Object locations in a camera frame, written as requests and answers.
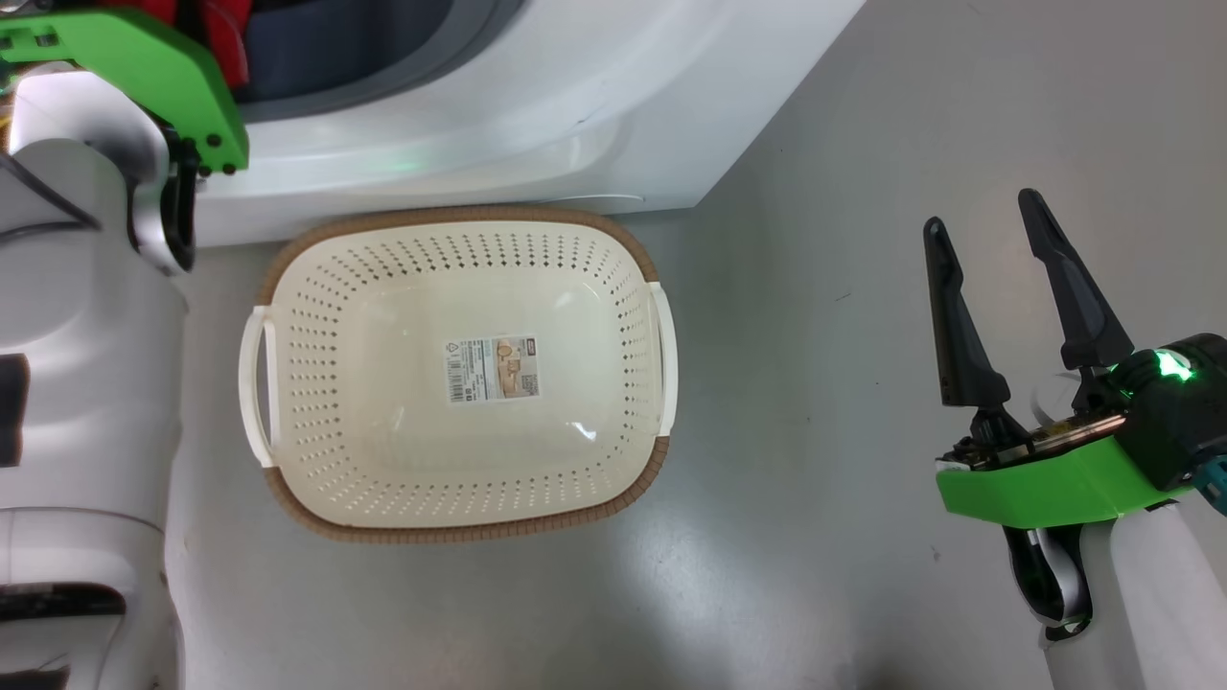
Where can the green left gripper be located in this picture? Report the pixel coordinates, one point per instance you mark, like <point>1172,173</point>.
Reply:
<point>144,57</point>

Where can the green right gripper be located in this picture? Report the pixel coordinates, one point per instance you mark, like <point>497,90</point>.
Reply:
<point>1045,484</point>

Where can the red basketball jersey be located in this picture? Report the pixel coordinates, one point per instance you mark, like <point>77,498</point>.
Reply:
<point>222,34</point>

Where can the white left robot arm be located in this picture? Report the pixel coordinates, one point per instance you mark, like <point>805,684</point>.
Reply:
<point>86,383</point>

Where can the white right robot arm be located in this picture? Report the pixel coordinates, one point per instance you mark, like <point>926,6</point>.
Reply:
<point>1160,604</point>

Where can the grey rubber door gasket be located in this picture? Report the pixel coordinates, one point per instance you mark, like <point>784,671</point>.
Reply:
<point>364,38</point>

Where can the white front-load washing machine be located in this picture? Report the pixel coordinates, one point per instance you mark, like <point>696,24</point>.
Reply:
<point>575,105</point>

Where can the cream perforated laundry basket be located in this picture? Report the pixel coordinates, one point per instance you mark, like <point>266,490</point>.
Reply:
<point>383,431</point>

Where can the paper basket label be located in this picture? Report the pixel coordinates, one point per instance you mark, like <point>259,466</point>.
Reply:
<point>491,369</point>

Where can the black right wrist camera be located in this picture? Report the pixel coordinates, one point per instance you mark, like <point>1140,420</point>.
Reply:
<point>1179,422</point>

